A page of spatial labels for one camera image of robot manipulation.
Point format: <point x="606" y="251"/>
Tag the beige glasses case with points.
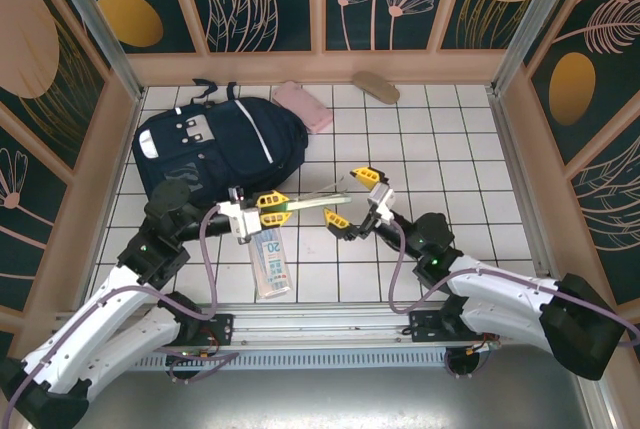
<point x="375" y="88"/>

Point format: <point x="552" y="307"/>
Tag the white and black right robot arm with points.
<point x="500" y="279"/>

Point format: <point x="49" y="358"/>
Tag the aluminium side rail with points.
<point x="506" y="124"/>

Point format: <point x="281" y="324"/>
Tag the navy blue backpack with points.
<point x="225" y="149"/>

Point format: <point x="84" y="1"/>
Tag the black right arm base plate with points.
<point x="422" y="329"/>

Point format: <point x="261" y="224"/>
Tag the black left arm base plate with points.
<point x="222" y="329"/>

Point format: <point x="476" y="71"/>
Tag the clear pack of blue pens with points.
<point x="272" y="269"/>

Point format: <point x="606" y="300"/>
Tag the aluminium corner post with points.
<point x="531" y="24"/>
<point x="100" y="29"/>

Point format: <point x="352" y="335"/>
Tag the pink pencil case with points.
<point x="305" y="106"/>

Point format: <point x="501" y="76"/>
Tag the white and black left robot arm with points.
<point x="100" y="314"/>

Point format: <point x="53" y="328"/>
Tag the aluminium rail frame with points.
<point x="320" y="319"/>

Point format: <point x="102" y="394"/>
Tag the grey metal sheet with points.
<point x="320" y="399"/>

